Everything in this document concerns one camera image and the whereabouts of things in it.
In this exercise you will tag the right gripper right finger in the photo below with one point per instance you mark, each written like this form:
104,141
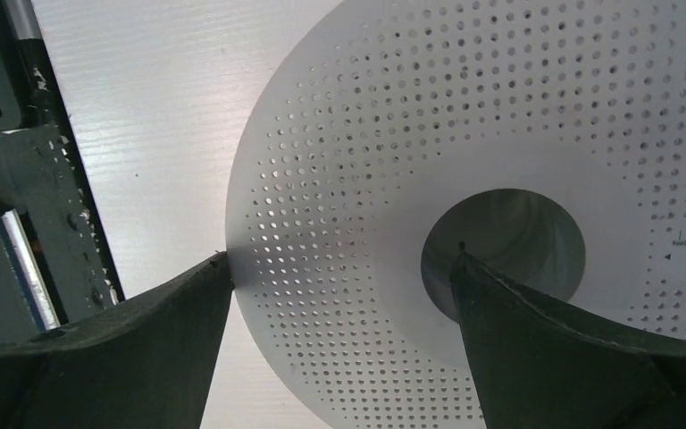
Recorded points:
539,362

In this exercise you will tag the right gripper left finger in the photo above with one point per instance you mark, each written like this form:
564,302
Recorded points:
145,363

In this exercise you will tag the white cable spool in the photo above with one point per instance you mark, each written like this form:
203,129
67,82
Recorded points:
547,136

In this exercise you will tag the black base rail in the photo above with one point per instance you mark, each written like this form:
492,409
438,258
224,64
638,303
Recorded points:
56,267

